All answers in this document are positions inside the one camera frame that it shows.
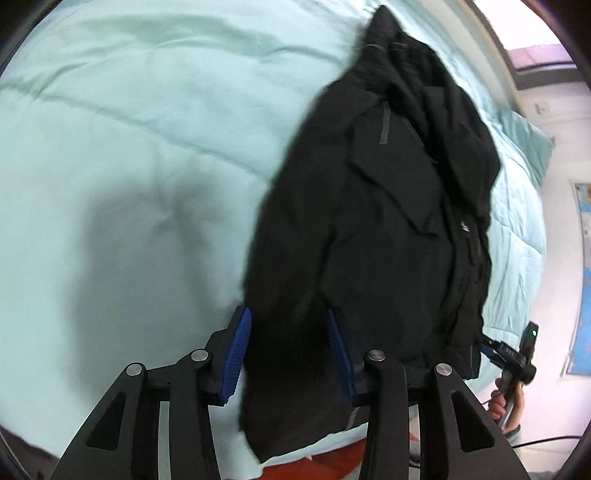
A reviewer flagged black hooded jacket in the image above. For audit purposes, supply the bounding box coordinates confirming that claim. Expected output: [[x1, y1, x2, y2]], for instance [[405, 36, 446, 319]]
[[238, 4, 504, 464]]

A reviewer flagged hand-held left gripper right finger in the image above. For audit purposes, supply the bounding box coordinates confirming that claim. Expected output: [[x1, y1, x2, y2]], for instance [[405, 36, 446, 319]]
[[324, 306, 532, 480]]

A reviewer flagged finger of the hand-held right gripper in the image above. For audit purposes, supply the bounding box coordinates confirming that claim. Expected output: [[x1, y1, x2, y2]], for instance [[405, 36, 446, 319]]
[[480, 338, 506, 367]]

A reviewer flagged person's right hand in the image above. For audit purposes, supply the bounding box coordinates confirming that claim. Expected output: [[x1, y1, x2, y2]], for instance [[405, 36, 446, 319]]
[[488, 382, 526, 435]]

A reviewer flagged teal quilted blanket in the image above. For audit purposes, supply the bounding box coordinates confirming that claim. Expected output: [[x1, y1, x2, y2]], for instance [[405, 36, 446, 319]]
[[0, 0, 557, 480]]

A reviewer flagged wall map poster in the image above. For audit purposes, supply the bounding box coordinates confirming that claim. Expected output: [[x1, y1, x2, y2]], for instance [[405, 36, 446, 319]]
[[564, 182, 591, 378]]

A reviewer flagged orange red cloth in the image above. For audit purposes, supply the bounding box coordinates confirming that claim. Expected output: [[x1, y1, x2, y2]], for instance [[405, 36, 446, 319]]
[[259, 427, 423, 480]]

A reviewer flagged black cable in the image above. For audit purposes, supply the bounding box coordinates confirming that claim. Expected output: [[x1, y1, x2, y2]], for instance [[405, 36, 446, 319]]
[[508, 434, 583, 449]]

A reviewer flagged dark framed window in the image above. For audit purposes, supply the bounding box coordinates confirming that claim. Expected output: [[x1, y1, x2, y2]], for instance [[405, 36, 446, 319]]
[[503, 44, 588, 92]]

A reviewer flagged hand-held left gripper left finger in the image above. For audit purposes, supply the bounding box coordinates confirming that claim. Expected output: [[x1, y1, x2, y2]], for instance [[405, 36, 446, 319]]
[[48, 305, 254, 480]]

